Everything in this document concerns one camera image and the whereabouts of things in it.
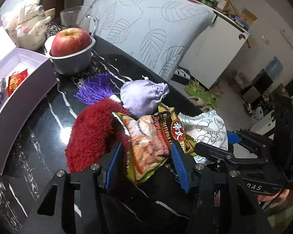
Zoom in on glass mug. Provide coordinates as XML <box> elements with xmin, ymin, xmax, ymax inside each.
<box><xmin>60</xmin><ymin>6</ymin><xmax>99</xmax><ymax>37</ymax></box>

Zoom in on cream cartoon water bottle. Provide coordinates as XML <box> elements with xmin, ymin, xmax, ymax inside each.
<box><xmin>16</xmin><ymin>0</ymin><xmax>52</xmax><ymax>51</ymax></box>

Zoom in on lavender gift box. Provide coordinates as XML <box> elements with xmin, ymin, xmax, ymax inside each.
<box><xmin>0</xmin><ymin>18</ymin><xmax>56</xmax><ymax>173</ymax></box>

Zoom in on red apple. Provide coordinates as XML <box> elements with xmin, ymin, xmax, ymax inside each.
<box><xmin>50</xmin><ymin>27</ymin><xmax>92</xmax><ymax>57</ymax></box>

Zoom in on red gold snack packet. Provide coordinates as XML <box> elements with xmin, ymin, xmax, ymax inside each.
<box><xmin>7</xmin><ymin>69</ymin><xmax>28</xmax><ymax>97</ymax></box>

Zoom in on purple tassel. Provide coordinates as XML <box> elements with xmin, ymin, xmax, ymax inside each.
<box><xmin>75</xmin><ymin>72</ymin><xmax>121</xmax><ymax>105</ymax></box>

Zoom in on leaf-pattern grey cushion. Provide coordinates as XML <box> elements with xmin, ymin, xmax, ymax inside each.
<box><xmin>97</xmin><ymin>0</ymin><xmax>214</xmax><ymax>81</ymax></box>

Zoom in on small metal bowl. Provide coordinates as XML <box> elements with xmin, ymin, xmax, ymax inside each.
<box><xmin>46</xmin><ymin>36</ymin><xmax>96</xmax><ymax>75</ymax></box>

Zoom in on beige slippers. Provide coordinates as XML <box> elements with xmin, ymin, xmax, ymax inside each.
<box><xmin>188</xmin><ymin>96</ymin><xmax>213</xmax><ymax>113</ymax></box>

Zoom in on nutritious cereal packet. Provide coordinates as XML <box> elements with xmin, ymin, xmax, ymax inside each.
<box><xmin>113</xmin><ymin>104</ymin><xmax>196</xmax><ymax>183</ymax></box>

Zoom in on red fuzzy soft object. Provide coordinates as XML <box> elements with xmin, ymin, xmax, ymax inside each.
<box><xmin>65</xmin><ymin>98</ymin><xmax>131</xmax><ymax>173</ymax></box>

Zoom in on lavender satin pouch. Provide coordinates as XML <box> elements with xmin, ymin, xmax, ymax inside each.
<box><xmin>120</xmin><ymin>80</ymin><xmax>169</xmax><ymax>118</ymax></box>

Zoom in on white cabinet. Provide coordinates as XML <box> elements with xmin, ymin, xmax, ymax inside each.
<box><xmin>179</xmin><ymin>12</ymin><xmax>250</xmax><ymax>89</ymax></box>

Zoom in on green slippers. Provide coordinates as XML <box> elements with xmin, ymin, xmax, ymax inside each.
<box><xmin>185</xmin><ymin>79</ymin><xmax>217</xmax><ymax>109</ymax></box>

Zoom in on white patterned cloth bag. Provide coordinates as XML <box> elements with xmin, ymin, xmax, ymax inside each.
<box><xmin>172</xmin><ymin>110</ymin><xmax>229</xmax><ymax>164</ymax></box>

